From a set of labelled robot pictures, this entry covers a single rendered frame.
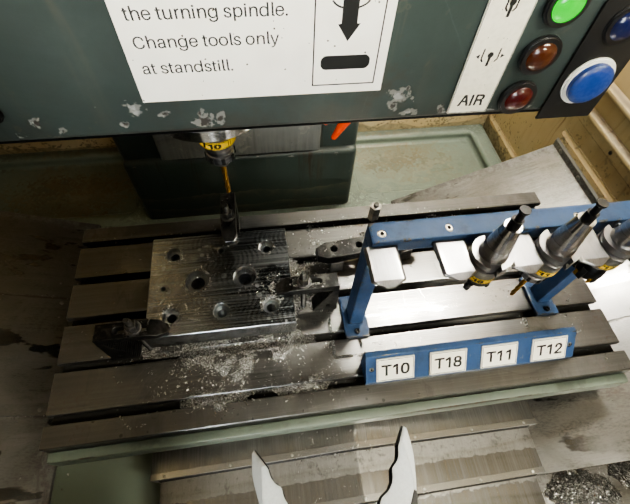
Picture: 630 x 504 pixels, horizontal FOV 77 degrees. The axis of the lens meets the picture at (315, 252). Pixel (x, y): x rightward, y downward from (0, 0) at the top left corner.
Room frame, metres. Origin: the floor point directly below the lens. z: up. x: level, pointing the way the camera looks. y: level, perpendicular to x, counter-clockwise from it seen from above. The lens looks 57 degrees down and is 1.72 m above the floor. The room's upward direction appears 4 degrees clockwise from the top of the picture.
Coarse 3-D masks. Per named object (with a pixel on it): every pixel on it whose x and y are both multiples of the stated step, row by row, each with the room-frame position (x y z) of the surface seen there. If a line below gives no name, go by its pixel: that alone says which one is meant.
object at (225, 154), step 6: (222, 150) 0.40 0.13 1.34; (228, 150) 0.40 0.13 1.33; (234, 150) 0.42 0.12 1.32; (210, 156) 0.40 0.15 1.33; (216, 156) 0.40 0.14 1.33; (222, 156) 0.40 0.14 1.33; (228, 156) 0.40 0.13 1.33; (234, 156) 0.41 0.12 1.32; (210, 162) 0.40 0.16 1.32; (216, 162) 0.39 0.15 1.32; (222, 162) 0.39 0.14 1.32; (228, 162) 0.40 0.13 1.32
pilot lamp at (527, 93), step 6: (516, 90) 0.26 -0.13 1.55; (522, 90) 0.26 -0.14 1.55; (528, 90) 0.26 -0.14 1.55; (510, 96) 0.26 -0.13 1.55; (516, 96) 0.25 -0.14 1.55; (522, 96) 0.25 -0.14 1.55; (528, 96) 0.26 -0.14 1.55; (510, 102) 0.25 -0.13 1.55; (516, 102) 0.25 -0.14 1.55; (522, 102) 0.25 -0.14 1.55; (528, 102) 0.26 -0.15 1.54; (510, 108) 0.26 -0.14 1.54; (516, 108) 0.26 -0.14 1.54
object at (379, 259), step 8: (368, 248) 0.34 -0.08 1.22; (376, 248) 0.34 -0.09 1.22; (384, 248) 0.34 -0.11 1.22; (392, 248) 0.34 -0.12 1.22; (368, 256) 0.32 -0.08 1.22; (376, 256) 0.33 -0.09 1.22; (384, 256) 0.33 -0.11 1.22; (392, 256) 0.33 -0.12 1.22; (368, 264) 0.31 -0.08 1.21; (376, 264) 0.31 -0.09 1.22; (384, 264) 0.31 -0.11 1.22; (392, 264) 0.31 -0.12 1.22; (400, 264) 0.31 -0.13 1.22; (376, 272) 0.30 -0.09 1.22; (384, 272) 0.30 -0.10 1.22; (392, 272) 0.30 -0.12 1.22; (400, 272) 0.30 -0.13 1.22; (376, 280) 0.28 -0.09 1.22; (384, 280) 0.28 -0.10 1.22; (392, 280) 0.29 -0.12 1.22; (400, 280) 0.29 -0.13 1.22; (392, 288) 0.28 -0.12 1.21
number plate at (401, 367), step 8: (376, 360) 0.25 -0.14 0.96; (384, 360) 0.25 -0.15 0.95; (392, 360) 0.25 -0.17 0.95; (400, 360) 0.26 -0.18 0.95; (408, 360) 0.26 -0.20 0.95; (376, 368) 0.24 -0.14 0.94; (384, 368) 0.24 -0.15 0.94; (392, 368) 0.24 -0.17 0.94; (400, 368) 0.24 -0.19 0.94; (408, 368) 0.25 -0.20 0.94; (376, 376) 0.23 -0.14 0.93; (384, 376) 0.23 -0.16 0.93; (392, 376) 0.23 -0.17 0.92; (400, 376) 0.23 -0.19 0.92; (408, 376) 0.23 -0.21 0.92
